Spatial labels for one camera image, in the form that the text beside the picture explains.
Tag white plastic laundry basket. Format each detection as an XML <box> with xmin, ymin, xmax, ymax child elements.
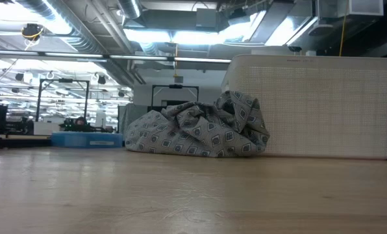
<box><xmin>221</xmin><ymin>54</ymin><xmax>387</xmax><ymax>160</ymax></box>

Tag grey patterned cloth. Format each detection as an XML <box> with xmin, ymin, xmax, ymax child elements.
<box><xmin>124</xmin><ymin>90</ymin><xmax>271</xmax><ymax>159</ymax></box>

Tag grey background panel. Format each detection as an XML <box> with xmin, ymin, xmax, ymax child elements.
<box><xmin>118</xmin><ymin>103</ymin><xmax>149</xmax><ymax>134</ymax></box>

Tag long ceiling light bar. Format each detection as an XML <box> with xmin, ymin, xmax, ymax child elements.
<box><xmin>0</xmin><ymin>50</ymin><xmax>232</xmax><ymax>64</ymax></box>

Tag blue cardboard supply box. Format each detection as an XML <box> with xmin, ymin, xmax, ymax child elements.
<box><xmin>51</xmin><ymin>131</ymin><xmax>124</xmax><ymax>149</ymax></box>

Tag black background robot arms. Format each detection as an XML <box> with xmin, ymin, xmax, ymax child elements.
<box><xmin>58</xmin><ymin>116</ymin><xmax>115</xmax><ymax>133</ymax></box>

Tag white background box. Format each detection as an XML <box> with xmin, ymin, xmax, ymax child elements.
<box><xmin>33</xmin><ymin>122</ymin><xmax>61</xmax><ymax>136</ymax></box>

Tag black background gantry frame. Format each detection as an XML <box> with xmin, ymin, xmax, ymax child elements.
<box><xmin>35</xmin><ymin>77</ymin><xmax>90</xmax><ymax>123</ymax></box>
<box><xmin>151</xmin><ymin>84</ymin><xmax>200</xmax><ymax>108</ymax></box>

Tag small silver ceiling duct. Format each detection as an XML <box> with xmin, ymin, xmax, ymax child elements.
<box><xmin>117</xmin><ymin>0</ymin><xmax>142</xmax><ymax>20</ymax></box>

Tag large silver ceiling duct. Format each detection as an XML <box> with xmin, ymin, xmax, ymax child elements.
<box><xmin>16</xmin><ymin>0</ymin><xmax>103</xmax><ymax>55</ymax></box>

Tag black metal table frame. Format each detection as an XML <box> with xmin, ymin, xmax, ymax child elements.
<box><xmin>0</xmin><ymin>135</ymin><xmax>52</xmax><ymax>150</ymax></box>

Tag yellow hanging cable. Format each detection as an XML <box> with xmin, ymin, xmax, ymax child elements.
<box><xmin>338</xmin><ymin>0</ymin><xmax>349</xmax><ymax>57</ymax></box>

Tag black yellow ceiling cable reel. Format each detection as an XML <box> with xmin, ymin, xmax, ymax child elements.
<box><xmin>21</xmin><ymin>23</ymin><xmax>44</xmax><ymax>42</ymax></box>

